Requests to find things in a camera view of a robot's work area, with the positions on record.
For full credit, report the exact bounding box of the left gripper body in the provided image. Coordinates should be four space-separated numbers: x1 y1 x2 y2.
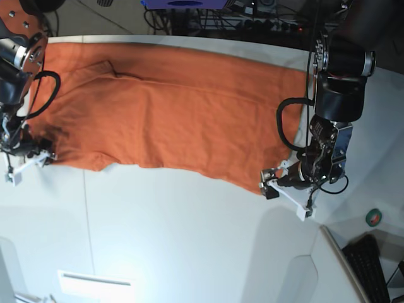
259 160 316 208

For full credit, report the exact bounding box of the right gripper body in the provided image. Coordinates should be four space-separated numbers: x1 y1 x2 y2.
1 138 57 174

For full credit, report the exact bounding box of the orange t-shirt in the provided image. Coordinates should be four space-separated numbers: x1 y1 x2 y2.
28 43 306 193

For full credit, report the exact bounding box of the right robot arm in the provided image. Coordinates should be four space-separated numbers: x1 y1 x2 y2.
1 1 61 166

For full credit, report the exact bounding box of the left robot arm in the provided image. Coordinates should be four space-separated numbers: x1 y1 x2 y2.
259 1 376 218

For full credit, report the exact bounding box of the green tape roll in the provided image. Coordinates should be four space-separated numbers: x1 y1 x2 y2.
365 208 383 227

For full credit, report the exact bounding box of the black keyboard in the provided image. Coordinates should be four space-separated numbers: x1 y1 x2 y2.
342 234 390 303

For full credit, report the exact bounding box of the blue box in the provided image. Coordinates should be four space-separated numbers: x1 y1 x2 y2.
141 0 234 9

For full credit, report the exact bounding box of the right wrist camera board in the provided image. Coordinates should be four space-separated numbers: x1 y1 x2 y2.
5 172 22 187

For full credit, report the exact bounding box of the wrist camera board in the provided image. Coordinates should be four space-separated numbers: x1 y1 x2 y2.
296 206 316 222
5 172 22 187

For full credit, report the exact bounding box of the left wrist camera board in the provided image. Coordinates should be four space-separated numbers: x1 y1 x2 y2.
296 206 316 222

